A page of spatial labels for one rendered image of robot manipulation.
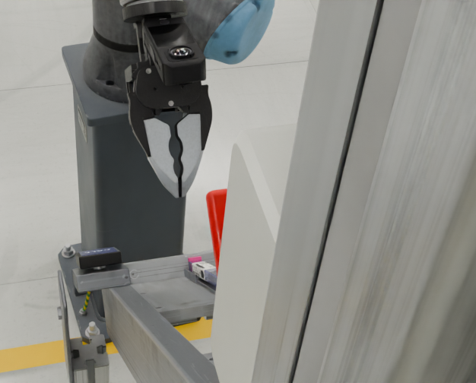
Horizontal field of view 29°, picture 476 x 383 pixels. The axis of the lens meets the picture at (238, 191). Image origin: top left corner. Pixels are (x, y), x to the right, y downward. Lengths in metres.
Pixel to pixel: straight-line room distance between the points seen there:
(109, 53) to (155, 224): 0.37
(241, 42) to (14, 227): 0.87
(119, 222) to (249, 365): 1.43
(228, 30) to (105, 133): 0.29
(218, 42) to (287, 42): 1.24
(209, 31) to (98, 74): 0.23
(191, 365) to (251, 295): 0.37
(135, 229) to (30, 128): 0.66
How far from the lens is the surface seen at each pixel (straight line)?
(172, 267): 0.97
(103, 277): 0.87
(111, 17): 1.36
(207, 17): 1.28
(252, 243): 0.15
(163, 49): 0.95
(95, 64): 1.42
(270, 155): 0.15
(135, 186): 1.54
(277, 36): 2.52
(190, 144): 1.00
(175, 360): 0.54
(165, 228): 1.64
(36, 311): 1.85
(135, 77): 0.99
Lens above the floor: 1.48
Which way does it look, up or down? 46 degrees down
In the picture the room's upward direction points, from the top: 7 degrees clockwise
